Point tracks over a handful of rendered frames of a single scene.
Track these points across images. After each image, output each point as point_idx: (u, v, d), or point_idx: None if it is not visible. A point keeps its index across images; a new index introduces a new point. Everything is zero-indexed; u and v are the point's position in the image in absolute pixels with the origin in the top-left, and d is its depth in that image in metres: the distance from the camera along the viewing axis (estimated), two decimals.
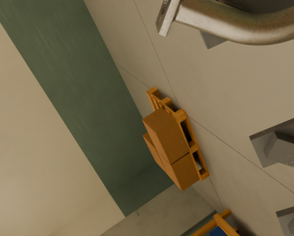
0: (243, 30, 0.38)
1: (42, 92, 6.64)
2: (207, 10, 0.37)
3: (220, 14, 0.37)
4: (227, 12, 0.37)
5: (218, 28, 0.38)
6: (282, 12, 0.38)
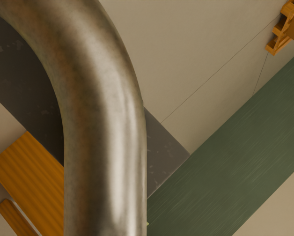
0: (103, 139, 0.14)
1: None
2: None
3: (84, 215, 0.14)
4: (73, 196, 0.14)
5: (120, 205, 0.14)
6: (31, 47, 0.15)
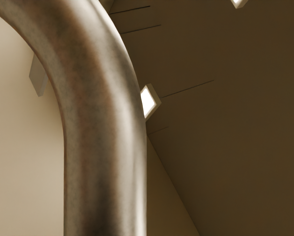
0: (103, 139, 0.14)
1: None
2: None
3: (84, 215, 0.14)
4: (73, 196, 0.14)
5: (120, 205, 0.14)
6: (31, 47, 0.15)
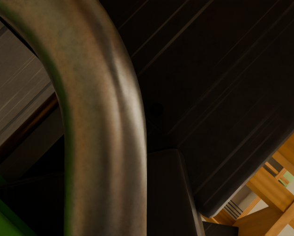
0: (103, 138, 0.14)
1: None
2: None
3: (84, 214, 0.14)
4: (74, 196, 0.14)
5: (120, 204, 0.14)
6: (32, 47, 0.15)
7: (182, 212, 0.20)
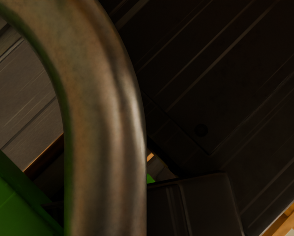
0: (103, 138, 0.14)
1: None
2: None
3: (84, 214, 0.14)
4: (73, 196, 0.14)
5: (120, 204, 0.14)
6: (32, 47, 0.15)
7: None
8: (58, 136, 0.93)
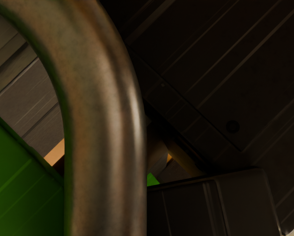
0: (103, 138, 0.14)
1: None
2: None
3: (84, 214, 0.14)
4: (74, 196, 0.14)
5: (120, 204, 0.14)
6: (32, 47, 0.15)
7: (270, 232, 0.20)
8: None
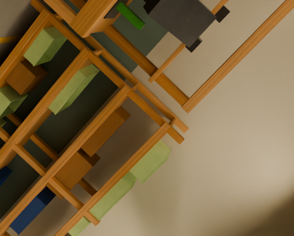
0: None
1: None
2: None
3: None
4: None
5: None
6: None
7: None
8: None
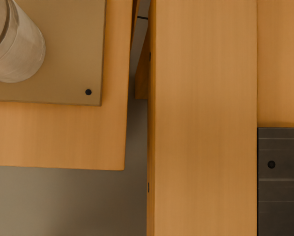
0: None
1: None
2: None
3: None
4: None
5: None
6: None
7: None
8: None
